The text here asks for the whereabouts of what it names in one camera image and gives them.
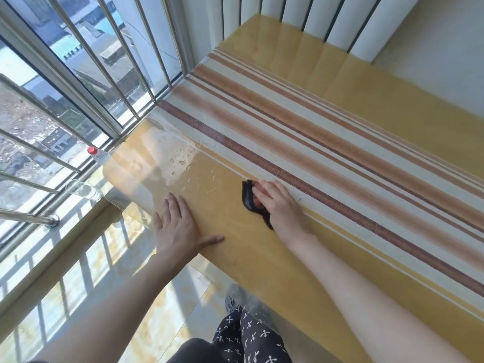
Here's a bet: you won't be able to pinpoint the person's left hand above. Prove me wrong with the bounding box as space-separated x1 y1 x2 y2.
153 192 225 267

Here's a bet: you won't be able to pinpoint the person's right hand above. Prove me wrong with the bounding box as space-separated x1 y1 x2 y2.
251 180 311 245

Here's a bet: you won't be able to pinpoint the black wiping cloth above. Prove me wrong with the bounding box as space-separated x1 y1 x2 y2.
241 180 275 231

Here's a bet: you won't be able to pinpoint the person's left forearm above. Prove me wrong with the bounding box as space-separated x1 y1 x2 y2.
32 253 201 363

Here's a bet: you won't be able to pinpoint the person's right forearm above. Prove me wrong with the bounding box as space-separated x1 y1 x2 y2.
282 230 474 363

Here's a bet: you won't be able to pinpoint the clear plastic table cover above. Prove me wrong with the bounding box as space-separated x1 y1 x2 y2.
100 13 484 363

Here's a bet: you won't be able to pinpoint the grey shoe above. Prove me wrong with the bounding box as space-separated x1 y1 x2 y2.
225 284 247 315

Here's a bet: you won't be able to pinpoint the striped beige table runner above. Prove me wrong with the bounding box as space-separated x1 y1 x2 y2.
157 48 484 299

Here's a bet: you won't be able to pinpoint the clear drinking glass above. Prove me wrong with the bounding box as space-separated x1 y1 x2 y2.
65 179 104 203

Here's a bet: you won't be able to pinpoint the clear bottle with red cap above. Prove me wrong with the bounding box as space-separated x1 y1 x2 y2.
87 146 115 171

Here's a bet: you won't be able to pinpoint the black flower-patterned trousers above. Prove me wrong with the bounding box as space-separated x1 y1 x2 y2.
177 307 294 363

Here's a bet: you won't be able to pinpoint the white balcony balustrade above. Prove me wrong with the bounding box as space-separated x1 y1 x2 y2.
0 211 159 363

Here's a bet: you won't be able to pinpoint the steel window security grille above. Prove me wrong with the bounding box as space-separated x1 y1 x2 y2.
0 0 190 228

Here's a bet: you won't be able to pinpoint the row of white blind slats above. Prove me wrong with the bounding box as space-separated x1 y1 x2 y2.
221 0 423 63

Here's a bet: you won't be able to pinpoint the silver window frame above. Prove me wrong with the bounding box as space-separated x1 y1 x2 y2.
0 0 201 261

